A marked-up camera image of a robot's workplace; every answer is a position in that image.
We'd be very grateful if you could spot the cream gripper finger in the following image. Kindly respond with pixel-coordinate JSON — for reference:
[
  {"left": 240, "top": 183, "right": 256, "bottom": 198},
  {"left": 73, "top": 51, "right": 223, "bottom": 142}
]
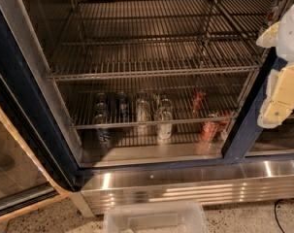
[
  {"left": 257, "top": 62, "right": 294, "bottom": 129},
  {"left": 256, "top": 21, "right": 280, "bottom": 48}
]

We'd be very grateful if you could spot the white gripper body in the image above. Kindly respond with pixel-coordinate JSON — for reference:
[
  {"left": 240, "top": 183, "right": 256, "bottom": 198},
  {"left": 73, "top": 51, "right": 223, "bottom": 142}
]
[{"left": 276, "top": 4, "right": 294, "bottom": 62}]

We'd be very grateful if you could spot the front red soda can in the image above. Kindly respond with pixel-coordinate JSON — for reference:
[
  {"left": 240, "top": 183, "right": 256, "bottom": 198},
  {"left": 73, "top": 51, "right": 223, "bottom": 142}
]
[{"left": 200, "top": 114, "right": 220, "bottom": 142}]

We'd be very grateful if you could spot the stainless steel commercial fridge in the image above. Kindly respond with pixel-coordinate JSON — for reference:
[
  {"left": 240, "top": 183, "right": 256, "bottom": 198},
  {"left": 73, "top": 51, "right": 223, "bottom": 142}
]
[{"left": 0, "top": 0, "right": 294, "bottom": 216}]

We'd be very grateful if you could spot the standalone blue pepsi can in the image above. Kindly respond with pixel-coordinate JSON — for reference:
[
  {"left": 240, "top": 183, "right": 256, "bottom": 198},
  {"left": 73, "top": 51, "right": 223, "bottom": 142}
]
[{"left": 117, "top": 92, "right": 128, "bottom": 117}]

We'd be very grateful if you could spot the middle blue pepsi can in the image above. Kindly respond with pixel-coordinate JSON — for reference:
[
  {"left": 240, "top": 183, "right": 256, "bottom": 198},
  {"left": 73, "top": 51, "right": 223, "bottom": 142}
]
[{"left": 95, "top": 102, "right": 108, "bottom": 115}]

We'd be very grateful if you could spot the open glass fridge door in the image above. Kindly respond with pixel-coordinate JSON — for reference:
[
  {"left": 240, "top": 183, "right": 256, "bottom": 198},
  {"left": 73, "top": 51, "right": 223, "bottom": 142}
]
[{"left": 0, "top": 77, "right": 71, "bottom": 223}]

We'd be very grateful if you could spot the white bottle red label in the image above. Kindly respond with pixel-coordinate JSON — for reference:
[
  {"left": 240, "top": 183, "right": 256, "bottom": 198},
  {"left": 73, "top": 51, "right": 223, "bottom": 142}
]
[{"left": 265, "top": 0, "right": 282, "bottom": 27}]

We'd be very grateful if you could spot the rear red snack bag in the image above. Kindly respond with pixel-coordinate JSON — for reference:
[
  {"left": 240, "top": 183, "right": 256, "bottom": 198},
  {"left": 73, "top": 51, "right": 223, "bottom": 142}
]
[{"left": 192, "top": 91, "right": 206, "bottom": 112}]

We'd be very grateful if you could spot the clear plastic bin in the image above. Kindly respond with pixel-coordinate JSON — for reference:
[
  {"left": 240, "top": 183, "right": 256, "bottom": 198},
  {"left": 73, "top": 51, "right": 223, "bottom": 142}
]
[{"left": 103, "top": 200, "right": 209, "bottom": 233}]

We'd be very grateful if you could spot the blue sliding door frame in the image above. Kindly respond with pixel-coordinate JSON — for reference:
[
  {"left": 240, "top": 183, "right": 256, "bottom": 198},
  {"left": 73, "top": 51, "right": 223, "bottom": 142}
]
[{"left": 222, "top": 48, "right": 286, "bottom": 162}]

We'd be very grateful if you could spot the black floor cable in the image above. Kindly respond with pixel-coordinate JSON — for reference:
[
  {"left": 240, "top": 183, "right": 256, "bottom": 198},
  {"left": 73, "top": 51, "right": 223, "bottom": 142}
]
[{"left": 274, "top": 197, "right": 294, "bottom": 233}]

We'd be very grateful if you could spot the upper wire shelf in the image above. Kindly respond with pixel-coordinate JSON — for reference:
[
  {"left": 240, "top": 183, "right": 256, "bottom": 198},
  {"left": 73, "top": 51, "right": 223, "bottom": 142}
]
[{"left": 49, "top": 0, "right": 273, "bottom": 81}]

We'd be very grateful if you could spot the wire shelf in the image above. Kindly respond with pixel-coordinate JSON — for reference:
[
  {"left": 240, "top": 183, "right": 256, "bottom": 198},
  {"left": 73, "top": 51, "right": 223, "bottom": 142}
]
[
  {"left": 68, "top": 75, "right": 245, "bottom": 130},
  {"left": 49, "top": 0, "right": 273, "bottom": 81}
]

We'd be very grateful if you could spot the middle wire shelf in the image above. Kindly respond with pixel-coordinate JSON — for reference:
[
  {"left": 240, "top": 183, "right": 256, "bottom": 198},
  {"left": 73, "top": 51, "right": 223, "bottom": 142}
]
[{"left": 68, "top": 75, "right": 245, "bottom": 130}]

